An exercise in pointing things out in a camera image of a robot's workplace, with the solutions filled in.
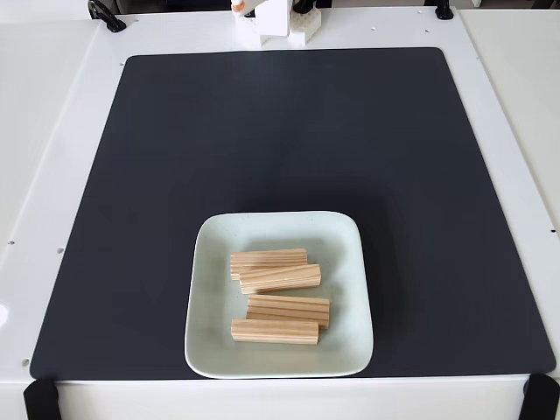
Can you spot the grooved wooden block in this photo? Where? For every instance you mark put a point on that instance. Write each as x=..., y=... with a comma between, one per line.
x=289, y=306

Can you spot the black table clamp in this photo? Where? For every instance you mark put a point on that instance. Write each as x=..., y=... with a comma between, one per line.
x=444, y=11
x=105, y=15

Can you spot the black rubber mat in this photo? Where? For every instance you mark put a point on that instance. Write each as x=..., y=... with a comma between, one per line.
x=131, y=262

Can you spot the smooth wooden block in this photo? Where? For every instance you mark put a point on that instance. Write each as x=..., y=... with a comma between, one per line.
x=275, y=331

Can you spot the black base clamp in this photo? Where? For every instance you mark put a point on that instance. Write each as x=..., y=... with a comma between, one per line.
x=304, y=5

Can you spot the striped wooden block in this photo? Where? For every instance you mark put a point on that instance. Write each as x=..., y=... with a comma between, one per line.
x=267, y=257
x=280, y=278

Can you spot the pale green square plate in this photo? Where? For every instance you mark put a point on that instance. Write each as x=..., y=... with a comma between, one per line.
x=210, y=271

